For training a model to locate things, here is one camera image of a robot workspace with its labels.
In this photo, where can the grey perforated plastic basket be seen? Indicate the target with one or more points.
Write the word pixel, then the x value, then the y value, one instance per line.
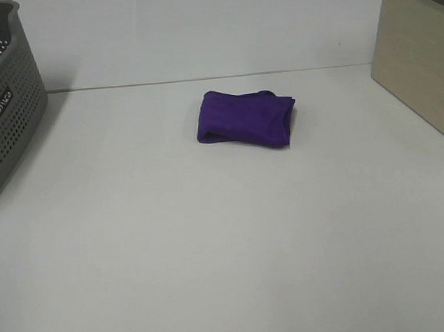
pixel 23 98

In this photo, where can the purple towel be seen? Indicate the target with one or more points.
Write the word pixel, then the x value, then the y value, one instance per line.
pixel 260 118

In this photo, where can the beige bin with grey rim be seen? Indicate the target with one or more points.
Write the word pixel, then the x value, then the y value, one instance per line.
pixel 408 58

